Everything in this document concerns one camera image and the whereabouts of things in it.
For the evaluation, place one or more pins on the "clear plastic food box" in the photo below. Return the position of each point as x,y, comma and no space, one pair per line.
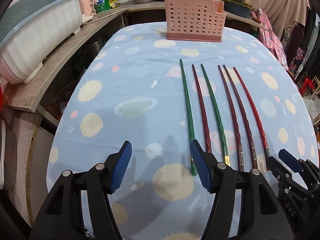
123,3

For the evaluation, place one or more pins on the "dark red chopstick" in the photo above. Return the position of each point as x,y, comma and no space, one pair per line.
238,144
206,132
245,120

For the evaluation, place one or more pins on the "bright red chopstick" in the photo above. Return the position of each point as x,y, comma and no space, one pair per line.
256,116

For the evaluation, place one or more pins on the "white dish rack tub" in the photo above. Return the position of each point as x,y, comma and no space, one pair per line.
31,30

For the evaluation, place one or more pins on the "pink floral garment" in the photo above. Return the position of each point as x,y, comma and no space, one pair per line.
269,39

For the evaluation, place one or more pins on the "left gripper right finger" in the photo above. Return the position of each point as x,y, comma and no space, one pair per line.
261,214

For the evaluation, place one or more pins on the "green detergent bottle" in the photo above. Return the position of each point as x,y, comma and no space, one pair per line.
102,6

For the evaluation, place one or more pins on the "pink electric kettle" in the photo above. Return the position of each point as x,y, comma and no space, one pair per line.
87,9

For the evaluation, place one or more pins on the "light blue dotted tablecloth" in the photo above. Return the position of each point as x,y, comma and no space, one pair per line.
158,197

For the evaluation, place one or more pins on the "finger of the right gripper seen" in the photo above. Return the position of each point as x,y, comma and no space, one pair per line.
294,164

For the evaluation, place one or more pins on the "wooden counter shelf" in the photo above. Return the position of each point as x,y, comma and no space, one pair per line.
132,51

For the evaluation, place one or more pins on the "pink perforated utensil holder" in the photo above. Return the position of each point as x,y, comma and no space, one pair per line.
195,20

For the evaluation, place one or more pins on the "green chopstick gold band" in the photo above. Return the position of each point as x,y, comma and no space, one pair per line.
190,124

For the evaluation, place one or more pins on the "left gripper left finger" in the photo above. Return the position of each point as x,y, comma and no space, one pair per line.
60,216

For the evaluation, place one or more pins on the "red plastic stool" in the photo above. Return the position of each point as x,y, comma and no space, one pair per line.
307,84

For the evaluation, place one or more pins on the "beige curtain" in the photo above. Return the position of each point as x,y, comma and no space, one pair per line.
282,13

